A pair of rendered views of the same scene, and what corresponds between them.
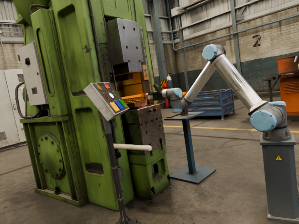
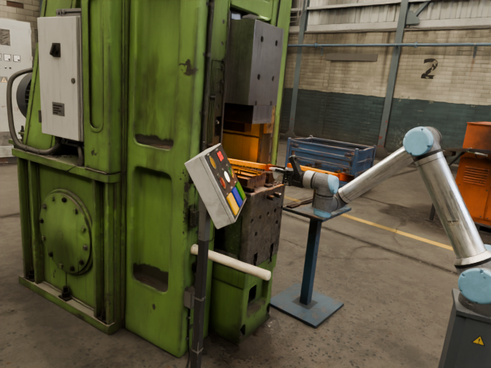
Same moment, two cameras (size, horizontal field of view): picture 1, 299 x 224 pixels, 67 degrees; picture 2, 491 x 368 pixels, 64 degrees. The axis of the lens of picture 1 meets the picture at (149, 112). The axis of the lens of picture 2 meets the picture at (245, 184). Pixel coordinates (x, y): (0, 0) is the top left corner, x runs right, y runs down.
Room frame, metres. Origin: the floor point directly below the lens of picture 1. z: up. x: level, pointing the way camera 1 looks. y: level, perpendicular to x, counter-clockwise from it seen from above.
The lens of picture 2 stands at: (0.16, 0.36, 1.46)
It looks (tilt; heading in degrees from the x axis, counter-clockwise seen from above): 14 degrees down; 354
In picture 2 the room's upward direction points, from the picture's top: 5 degrees clockwise
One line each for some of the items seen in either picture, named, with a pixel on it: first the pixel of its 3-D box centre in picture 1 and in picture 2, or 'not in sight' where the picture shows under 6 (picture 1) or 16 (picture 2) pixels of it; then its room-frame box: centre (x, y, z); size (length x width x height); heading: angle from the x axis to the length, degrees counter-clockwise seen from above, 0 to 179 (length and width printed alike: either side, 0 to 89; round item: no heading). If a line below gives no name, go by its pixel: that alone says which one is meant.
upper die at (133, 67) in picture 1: (119, 70); (230, 110); (2.38, 0.24, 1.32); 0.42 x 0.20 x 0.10; 52
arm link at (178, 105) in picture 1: (177, 105); (324, 204); (2.04, -0.26, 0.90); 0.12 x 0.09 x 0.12; 134
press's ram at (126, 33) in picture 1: (118, 46); (237, 64); (2.41, 0.21, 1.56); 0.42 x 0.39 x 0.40; 52
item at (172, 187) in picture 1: (159, 194); (249, 334); (2.22, 0.03, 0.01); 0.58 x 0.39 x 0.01; 142
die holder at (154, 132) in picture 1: (132, 128); (226, 214); (2.43, 0.21, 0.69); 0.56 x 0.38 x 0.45; 52
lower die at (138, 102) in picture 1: (125, 104); (225, 173); (2.38, 0.24, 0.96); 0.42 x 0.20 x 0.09; 52
